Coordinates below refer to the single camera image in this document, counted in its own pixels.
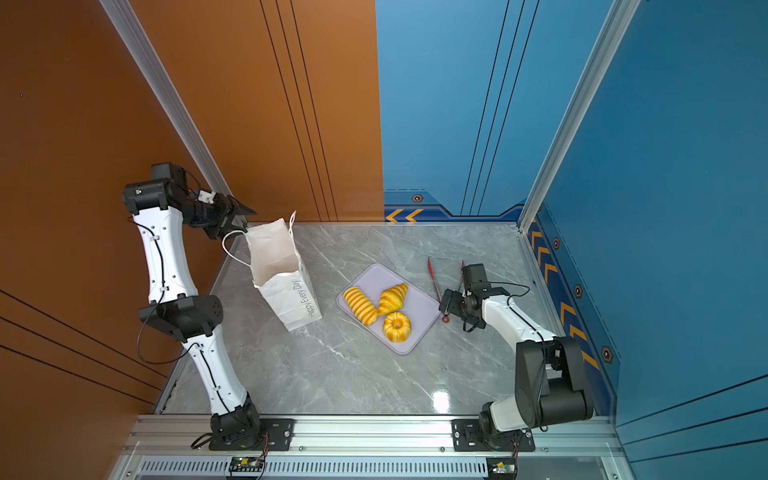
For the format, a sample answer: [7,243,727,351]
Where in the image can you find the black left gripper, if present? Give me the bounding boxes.
[184,195,256,242]

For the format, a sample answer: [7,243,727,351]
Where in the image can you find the red metal tongs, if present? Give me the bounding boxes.
[427,256,465,324]

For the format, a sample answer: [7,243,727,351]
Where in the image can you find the white printed paper bag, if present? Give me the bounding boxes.
[221,214,322,331]

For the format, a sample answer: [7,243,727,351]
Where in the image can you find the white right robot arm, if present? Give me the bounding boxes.
[440,288,594,450]

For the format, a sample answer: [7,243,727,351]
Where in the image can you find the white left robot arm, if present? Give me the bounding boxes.
[122,178,265,451]

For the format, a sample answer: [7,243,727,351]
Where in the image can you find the small bundt bread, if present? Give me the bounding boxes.
[382,311,412,343]

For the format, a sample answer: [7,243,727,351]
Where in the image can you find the striped long bread loaf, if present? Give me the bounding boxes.
[343,287,379,326]

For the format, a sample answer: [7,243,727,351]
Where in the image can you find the yellow croissant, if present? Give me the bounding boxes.
[377,283,408,316]

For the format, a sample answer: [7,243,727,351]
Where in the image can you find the right controller board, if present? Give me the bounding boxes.
[486,458,518,480]

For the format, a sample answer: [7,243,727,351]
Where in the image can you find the controller board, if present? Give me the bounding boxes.
[486,458,518,480]
[228,456,265,477]

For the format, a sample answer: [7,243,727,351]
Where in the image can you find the left controller board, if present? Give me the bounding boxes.
[228,456,265,477]

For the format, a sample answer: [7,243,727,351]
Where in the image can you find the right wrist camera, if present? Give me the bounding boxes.
[461,264,491,291]

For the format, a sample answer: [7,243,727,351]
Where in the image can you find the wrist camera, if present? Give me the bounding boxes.
[151,162,188,190]
[461,264,491,291]

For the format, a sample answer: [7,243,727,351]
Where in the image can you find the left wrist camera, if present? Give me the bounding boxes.
[151,162,188,190]

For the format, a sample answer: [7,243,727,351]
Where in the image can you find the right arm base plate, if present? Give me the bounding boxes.
[451,417,536,453]

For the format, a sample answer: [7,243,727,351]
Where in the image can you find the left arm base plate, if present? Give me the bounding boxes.
[208,417,295,453]

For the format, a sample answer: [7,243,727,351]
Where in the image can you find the aluminium corner post left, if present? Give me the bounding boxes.
[100,0,232,195]

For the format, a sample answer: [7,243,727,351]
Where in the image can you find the aluminium corner post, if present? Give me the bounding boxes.
[518,0,641,234]
[100,0,232,195]

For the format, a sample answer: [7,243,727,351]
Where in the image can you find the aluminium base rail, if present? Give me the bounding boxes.
[109,415,633,479]

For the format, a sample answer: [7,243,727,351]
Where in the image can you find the aluminium corner post right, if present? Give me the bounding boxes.
[518,0,641,234]

